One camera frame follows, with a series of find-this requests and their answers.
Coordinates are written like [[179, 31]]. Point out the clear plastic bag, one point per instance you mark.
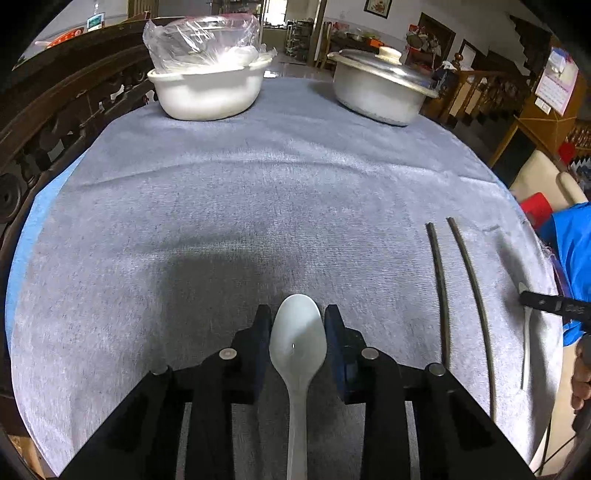
[[198, 41]]

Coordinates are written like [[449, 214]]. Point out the metal cooking pot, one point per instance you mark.
[[374, 99]]

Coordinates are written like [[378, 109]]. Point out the grey tablecloth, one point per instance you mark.
[[231, 207]]

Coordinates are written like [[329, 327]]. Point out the carved wooden sideboard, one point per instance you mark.
[[55, 106]]

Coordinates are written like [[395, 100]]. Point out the rack of hanging bags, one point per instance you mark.
[[422, 39]]

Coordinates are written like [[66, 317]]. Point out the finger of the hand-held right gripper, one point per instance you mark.
[[549, 304]]

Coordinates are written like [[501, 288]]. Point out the wooden pillar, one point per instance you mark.
[[521, 134]]

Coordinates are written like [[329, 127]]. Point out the wooden stair railing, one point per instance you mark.
[[480, 92]]

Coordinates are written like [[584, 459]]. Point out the framed wall picture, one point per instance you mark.
[[377, 5]]

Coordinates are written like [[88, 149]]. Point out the metal pot lid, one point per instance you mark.
[[383, 69]]

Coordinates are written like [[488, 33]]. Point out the dark wooden side table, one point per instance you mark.
[[355, 44]]

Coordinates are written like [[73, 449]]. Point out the white plastic basin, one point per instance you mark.
[[207, 94]]

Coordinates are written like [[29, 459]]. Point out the dark chopstick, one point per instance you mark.
[[441, 295], [475, 295]]

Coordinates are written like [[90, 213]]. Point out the white plastic spoon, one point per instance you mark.
[[298, 332], [526, 344]]

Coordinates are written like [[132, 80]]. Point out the red plastic chair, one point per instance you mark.
[[538, 210]]

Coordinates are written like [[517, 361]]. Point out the light blue table cover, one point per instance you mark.
[[32, 230]]

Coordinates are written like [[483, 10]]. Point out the wall calendar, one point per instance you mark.
[[556, 85]]

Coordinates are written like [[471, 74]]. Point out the person's right hand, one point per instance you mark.
[[582, 374]]

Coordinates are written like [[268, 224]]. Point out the blue cloth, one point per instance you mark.
[[572, 240]]

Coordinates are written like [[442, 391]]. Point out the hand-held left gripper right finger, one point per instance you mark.
[[333, 344]]

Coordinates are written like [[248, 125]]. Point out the beige sofa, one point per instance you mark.
[[545, 177]]

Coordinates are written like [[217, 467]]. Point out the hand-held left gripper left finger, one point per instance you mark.
[[264, 339]]

